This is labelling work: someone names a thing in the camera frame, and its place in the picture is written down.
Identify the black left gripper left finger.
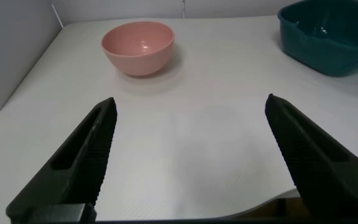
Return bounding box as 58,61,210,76
6,96,118,223

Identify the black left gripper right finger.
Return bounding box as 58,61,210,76
264,93,358,219

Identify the pink round bowl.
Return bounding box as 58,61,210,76
101,21,176,77

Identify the teal plastic basin with handles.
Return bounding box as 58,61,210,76
277,0,358,78

